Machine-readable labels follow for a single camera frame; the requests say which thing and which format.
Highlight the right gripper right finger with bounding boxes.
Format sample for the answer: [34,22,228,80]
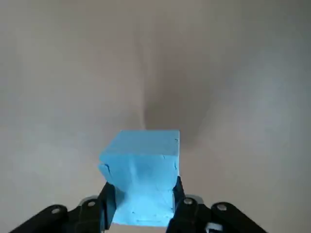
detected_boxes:
[166,176,270,233]

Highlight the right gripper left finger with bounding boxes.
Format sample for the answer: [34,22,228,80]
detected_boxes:
[7,181,117,233]

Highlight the blue foam block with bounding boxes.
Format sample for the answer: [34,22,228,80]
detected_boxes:
[98,130,181,228]

